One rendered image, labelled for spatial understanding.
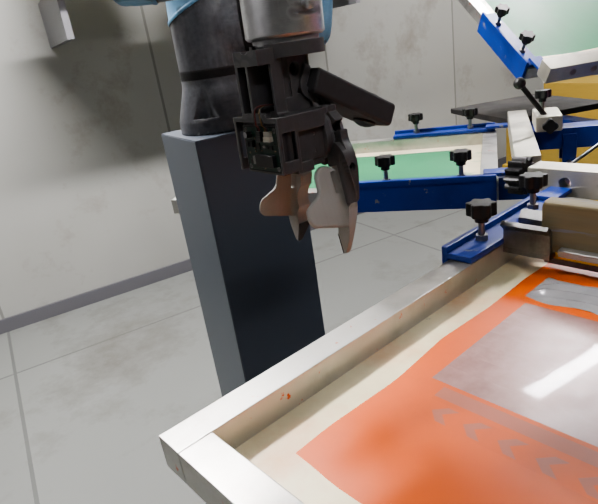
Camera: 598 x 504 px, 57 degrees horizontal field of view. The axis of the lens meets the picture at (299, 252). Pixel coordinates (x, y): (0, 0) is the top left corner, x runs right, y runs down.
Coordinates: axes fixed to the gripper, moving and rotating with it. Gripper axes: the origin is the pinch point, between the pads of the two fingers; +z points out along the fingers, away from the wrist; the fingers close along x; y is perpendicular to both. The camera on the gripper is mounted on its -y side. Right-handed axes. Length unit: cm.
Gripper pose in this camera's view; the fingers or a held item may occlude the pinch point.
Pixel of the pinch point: (325, 234)
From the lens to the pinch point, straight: 59.8
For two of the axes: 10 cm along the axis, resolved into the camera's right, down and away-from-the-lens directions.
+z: 1.3, 9.3, 3.5
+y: -7.6, 3.2, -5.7
